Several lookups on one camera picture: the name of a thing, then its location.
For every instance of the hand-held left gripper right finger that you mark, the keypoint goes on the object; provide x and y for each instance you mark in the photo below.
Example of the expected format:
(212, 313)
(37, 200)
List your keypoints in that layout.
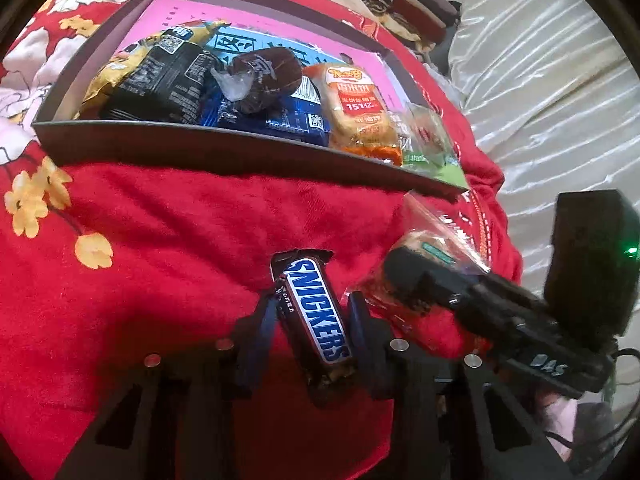
(361, 330)

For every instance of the dark shallow box tray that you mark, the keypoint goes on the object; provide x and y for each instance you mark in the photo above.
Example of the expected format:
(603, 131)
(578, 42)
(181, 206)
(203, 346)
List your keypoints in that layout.
(200, 145)

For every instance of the yellow snack bar packet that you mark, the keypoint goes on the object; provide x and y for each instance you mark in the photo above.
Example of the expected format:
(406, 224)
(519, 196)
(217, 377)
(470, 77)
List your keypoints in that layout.
(97, 87)

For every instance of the brown chocolate bar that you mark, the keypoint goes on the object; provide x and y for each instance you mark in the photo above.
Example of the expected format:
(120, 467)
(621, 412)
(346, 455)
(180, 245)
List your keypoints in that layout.
(315, 310)

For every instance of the orange rice cracker packet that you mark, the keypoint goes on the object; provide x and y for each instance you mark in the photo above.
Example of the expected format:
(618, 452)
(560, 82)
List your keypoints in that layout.
(357, 110)

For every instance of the blue cookie packet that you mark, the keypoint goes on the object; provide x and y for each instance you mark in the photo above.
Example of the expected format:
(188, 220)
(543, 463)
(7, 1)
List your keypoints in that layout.
(295, 120)

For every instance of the light green snack packet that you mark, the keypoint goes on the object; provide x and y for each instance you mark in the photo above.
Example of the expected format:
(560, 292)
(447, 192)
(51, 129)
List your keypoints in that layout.
(452, 175)

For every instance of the pink book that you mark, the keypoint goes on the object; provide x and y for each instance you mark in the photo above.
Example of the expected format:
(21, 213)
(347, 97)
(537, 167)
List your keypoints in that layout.
(320, 40)

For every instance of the person's right forearm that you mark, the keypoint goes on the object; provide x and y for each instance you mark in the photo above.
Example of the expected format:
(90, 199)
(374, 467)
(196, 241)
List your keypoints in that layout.
(590, 430)

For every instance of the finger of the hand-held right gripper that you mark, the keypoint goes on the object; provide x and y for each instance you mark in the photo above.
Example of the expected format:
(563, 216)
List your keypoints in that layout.
(430, 280)

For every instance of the red floral blanket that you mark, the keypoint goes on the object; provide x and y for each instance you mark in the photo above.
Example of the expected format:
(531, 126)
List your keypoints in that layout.
(150, 260)

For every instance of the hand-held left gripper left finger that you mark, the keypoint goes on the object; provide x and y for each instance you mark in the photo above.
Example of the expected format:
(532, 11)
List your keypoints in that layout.
(260, 330)

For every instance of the black snack packet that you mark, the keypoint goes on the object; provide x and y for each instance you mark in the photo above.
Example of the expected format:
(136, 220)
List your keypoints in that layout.
(160, 85)

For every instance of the white satin curtain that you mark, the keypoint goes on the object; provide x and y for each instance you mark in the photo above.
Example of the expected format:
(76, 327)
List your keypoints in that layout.
(540, 85)

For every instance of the stack of folded clothes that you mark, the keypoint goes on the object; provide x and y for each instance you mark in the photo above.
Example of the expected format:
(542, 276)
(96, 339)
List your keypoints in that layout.
(405, 0)

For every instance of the dark round pie packet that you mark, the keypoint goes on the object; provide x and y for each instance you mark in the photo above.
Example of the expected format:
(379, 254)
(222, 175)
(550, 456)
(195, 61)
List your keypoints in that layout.
(270, 72)

